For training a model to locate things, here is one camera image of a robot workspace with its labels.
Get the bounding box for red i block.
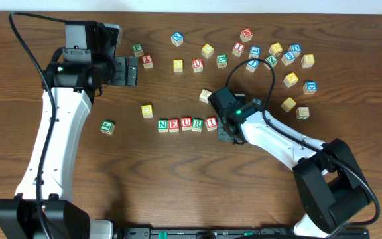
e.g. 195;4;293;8
205;116;218;131
232;42;245;57

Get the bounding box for green R wooden block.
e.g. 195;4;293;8
192;118;203;132

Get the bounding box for red u block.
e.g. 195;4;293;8
192;58;204;73
180;117;192;131

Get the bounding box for red E wooden block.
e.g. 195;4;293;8
168;119;180;133

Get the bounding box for green N wooden block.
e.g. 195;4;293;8
157;119;168;133

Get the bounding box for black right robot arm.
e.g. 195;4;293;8
212;98;379;238

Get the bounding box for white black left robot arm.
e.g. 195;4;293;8
0;56;138;238

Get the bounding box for red X wooden block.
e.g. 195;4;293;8
141;54;153;69

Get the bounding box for green F wooden block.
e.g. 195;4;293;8
132;43;144;57

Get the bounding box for yellow G wooden block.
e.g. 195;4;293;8
141;104;153;118

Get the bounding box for blue 2 wooden block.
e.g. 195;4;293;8
252;98;263;106

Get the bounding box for plain wood top block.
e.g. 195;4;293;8
199;89;212;104

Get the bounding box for yellow O wooden block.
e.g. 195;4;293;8
173;59;184;73

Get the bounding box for green J wooden block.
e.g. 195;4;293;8
100;121;115;135

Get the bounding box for blue X wooden block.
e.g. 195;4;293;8
170;31;184;47

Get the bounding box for yellow S wooden block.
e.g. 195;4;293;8
281;97;296;112

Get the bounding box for blue T wooden block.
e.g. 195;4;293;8
246;58;260;73

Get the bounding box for green B wooden block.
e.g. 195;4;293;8
216;54;228;68

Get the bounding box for wood L top block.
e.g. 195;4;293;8
296;107;310;120

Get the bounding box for yellow A wooden block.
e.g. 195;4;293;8
283;72;298;88

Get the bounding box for yellow block upper middle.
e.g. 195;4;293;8
201;44;214;59

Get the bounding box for green Z wooden block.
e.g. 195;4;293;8
265;55;278;69

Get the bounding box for blue L wooden block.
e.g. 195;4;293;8
249;46;261;59

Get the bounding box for blue D block lower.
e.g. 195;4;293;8
303;81;318;94

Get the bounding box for blue d block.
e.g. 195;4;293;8
303;81;318;94
288;44;302;57

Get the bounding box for yellow block near D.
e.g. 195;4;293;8
269;42;283;57

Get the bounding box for blue 5 wooden block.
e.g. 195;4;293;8
281;51;296;66

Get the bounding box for red H wooden block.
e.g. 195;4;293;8
240;28;253;42

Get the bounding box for yellow 8 wooden block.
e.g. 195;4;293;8
301;54;315;68

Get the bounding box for blue D block upper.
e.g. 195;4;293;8
288;44;302;57

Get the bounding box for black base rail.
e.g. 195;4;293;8
121;226;371;239

